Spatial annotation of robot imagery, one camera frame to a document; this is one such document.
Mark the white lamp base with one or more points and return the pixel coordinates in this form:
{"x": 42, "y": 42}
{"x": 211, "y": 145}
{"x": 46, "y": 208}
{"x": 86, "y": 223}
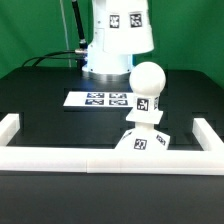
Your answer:
{"x": 144, "y": 137}

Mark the white lamp bulb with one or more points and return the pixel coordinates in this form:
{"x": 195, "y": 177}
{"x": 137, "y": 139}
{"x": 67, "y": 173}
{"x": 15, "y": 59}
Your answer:
{"x": 147, "y": 79}

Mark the white lamp shade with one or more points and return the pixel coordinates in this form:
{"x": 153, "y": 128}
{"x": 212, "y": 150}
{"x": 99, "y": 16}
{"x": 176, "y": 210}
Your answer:
{"x": 127, "y": 27}

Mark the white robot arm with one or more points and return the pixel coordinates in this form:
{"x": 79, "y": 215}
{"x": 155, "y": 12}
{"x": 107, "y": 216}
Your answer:
{"x": 100, "y": 64}

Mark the white fiducial marker sheet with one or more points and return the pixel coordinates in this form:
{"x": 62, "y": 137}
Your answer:
{"x": 99, "y": 99}

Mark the white U-shaped border frame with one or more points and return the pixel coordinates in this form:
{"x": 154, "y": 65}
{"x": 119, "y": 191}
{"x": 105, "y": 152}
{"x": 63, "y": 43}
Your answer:
{"x": 208, "y": 161}

